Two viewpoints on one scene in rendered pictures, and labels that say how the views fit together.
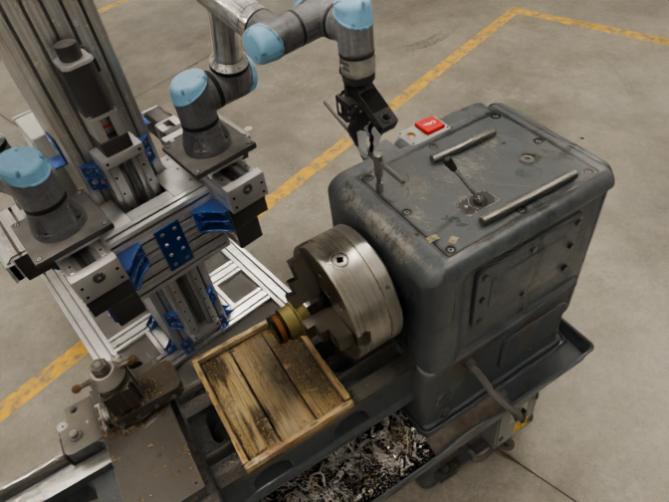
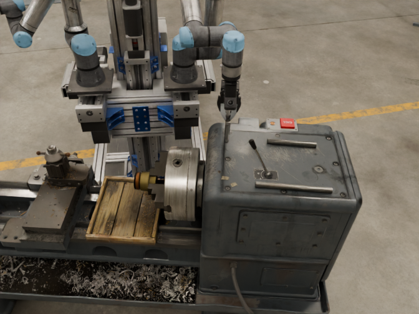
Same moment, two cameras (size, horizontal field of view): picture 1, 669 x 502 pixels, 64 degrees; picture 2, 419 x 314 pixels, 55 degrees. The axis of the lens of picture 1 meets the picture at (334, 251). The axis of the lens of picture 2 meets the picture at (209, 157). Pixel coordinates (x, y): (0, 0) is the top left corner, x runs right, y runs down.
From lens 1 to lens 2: 0.67 m
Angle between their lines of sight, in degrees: 19
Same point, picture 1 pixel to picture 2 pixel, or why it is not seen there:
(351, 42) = (225, 56)
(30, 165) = (85, 45)
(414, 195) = (240, 153)
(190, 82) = not seen: hidden behind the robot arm
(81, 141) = (122, 45)
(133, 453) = (47, 197)
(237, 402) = (108, 207)
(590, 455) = not seen: outside the picture
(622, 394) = not seen: outside the picture
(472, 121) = (313, 133)
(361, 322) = (168, 199)
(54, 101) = (116, 20)
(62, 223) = (88, 79)
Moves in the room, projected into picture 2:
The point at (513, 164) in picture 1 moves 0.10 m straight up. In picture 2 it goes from (307, 167) to (312, 149)
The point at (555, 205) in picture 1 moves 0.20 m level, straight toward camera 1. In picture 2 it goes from (303, 200) to (259, 222)
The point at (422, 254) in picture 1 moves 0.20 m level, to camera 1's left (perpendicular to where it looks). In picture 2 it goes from (213, 182) to (168, 163)
